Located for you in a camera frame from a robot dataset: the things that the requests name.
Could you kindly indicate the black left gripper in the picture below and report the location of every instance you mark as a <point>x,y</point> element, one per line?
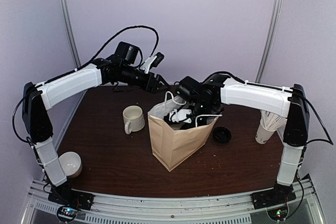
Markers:
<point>153,88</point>

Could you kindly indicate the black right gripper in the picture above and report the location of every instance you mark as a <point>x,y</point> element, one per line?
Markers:
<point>189,126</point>

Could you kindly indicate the brown paper bag white handles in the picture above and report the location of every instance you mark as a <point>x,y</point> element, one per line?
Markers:
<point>170,145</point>

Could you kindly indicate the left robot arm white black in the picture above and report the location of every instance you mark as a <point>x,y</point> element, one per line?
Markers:
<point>40,100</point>

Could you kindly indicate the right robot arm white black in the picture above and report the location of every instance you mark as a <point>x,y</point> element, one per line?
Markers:
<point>204,99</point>

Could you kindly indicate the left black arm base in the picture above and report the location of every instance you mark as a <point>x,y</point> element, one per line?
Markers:
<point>66,195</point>

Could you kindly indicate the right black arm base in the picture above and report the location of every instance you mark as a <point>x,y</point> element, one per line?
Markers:
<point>277,195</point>

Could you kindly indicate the white ribbed ceramic mug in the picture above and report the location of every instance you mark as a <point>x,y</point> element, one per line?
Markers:
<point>133,118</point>

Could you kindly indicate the paper cup holding straws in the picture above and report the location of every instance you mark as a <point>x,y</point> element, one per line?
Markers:
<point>263,134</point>

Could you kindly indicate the bundle of white wrapped straws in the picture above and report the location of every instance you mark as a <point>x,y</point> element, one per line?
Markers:
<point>270,121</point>

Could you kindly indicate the white ceramic bowl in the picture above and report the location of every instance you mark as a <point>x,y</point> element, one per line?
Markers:
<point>71,164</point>

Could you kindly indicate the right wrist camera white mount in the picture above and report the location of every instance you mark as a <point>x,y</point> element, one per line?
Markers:
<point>180,116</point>

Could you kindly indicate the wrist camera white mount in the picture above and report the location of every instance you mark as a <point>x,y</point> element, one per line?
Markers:
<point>180,116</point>
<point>152,62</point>

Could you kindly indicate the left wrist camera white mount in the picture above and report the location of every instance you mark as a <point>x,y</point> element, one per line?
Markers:
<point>152,62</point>

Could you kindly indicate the aluminium front rail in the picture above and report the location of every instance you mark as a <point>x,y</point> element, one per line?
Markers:
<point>234,208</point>

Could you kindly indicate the left aluminium corner post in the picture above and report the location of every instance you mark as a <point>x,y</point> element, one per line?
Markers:
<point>70,33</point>

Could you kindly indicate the aluminium corner post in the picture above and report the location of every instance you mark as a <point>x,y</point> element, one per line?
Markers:
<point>70,33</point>
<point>269,39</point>

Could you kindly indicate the right aluminium corner post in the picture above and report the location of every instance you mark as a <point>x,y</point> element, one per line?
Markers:
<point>269,39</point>

